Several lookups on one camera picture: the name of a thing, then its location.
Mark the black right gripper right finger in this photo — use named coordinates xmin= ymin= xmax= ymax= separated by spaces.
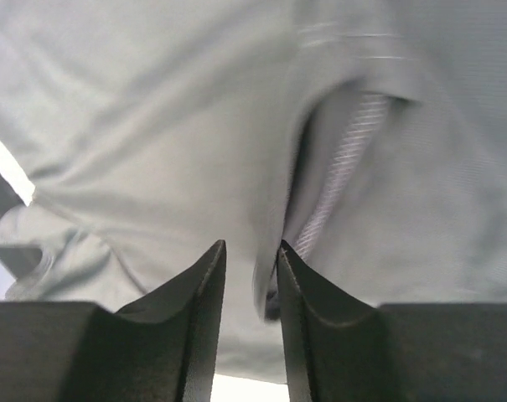
xmin=277 ymin=243 xmax=507 ymax=401

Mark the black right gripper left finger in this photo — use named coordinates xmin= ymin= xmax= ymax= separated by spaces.
xmin=0 ymin=240 xmax=226 ymax=401

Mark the dark grey t shirt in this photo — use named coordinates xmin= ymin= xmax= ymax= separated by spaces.
xmin=0 ymin=1 xmax=507 ymax=382

